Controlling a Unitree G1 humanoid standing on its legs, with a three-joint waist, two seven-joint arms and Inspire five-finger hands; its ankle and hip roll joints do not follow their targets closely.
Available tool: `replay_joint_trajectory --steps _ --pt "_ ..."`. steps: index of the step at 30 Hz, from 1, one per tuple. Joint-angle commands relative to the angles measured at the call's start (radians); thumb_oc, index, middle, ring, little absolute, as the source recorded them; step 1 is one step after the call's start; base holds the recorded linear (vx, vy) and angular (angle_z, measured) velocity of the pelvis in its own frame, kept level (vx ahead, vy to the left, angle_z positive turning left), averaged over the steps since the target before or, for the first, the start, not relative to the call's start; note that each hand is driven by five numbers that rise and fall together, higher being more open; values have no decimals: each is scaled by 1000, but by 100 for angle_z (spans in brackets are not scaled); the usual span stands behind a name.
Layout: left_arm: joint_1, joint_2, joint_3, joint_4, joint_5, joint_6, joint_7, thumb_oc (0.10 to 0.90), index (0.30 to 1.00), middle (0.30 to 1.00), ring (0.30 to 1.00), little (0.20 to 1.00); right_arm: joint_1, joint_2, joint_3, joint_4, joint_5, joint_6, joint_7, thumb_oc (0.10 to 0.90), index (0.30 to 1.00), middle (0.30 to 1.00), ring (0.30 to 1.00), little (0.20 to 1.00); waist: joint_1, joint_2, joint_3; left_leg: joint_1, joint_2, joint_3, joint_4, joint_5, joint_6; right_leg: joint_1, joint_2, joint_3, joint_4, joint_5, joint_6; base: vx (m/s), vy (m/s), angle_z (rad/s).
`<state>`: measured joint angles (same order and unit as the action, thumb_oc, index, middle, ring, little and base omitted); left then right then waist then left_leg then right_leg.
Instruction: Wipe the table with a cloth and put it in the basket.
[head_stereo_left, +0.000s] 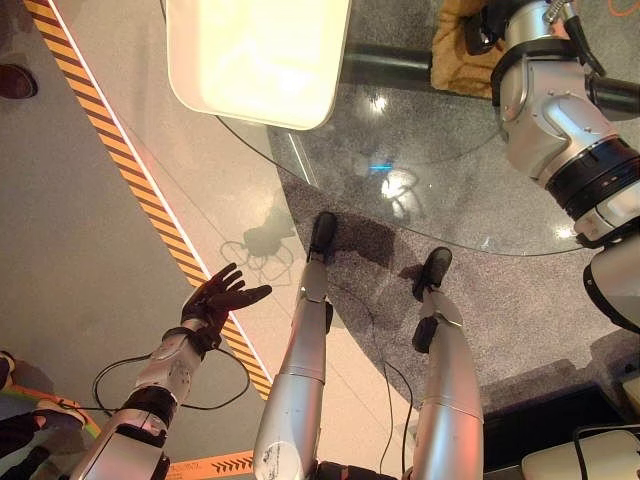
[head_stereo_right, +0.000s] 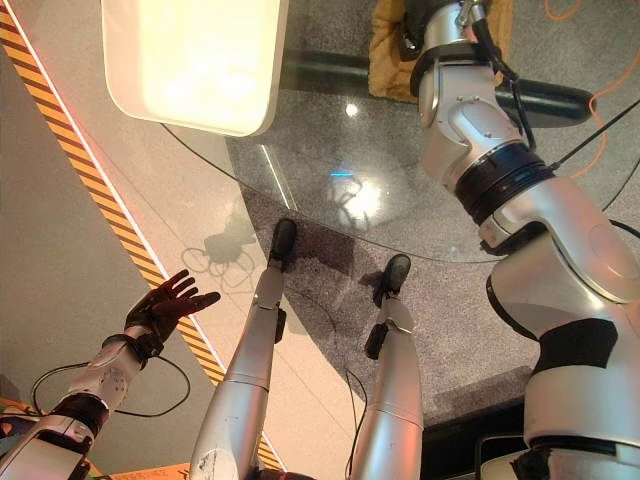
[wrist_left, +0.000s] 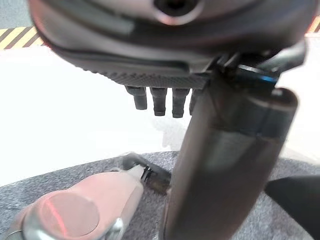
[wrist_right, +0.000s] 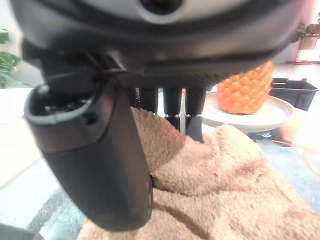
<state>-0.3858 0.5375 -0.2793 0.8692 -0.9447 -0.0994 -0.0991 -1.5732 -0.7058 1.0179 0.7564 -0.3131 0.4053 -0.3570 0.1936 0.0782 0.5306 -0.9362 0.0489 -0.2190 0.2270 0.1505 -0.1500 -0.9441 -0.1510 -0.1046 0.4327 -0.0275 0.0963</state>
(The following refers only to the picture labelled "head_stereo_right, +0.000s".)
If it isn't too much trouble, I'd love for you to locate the thin black tether cable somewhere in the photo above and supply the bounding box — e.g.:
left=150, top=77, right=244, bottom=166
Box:
left=549, top=98, right=640, bottom=169

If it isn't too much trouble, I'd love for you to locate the black table frame bar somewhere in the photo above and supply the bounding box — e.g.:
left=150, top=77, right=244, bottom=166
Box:
left=285, top=48, right=597, bottom=127

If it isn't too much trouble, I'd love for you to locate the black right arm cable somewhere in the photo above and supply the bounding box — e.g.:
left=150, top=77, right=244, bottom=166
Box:
left=468, top=13, right=538, bottom=152

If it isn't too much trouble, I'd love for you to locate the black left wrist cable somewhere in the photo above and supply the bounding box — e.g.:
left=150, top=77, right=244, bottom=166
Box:
left=31, top=353, right=192, bottom=419

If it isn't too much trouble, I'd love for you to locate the yellow black hazard tape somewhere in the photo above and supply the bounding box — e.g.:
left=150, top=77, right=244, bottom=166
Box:
left=0, top=8, right=289, bottom=474

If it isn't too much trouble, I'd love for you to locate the tan yellow cloth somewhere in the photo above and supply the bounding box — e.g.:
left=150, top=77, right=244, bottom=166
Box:
left=367, top=0, right=513, bottom=105

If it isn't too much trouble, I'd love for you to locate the silver right robot leg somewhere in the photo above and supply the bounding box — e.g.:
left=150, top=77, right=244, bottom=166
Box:
left=344, top=253, right=427, bottom=480

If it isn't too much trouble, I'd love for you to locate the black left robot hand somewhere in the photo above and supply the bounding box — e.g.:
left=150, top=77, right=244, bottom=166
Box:
left=123, top=269, right=222, bottom=351

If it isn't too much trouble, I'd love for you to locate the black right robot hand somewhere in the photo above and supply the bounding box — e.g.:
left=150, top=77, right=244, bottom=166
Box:
left=398, top=0, right=434, bottom=63

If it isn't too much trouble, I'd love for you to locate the orange cable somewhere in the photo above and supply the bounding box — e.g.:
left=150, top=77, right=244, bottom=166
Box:
left=543, top=0, right=640, bottom=181

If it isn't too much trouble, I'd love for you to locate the white plastic basket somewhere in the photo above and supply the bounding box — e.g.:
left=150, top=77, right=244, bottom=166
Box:
left=99, top=0, right=292, bottom=139

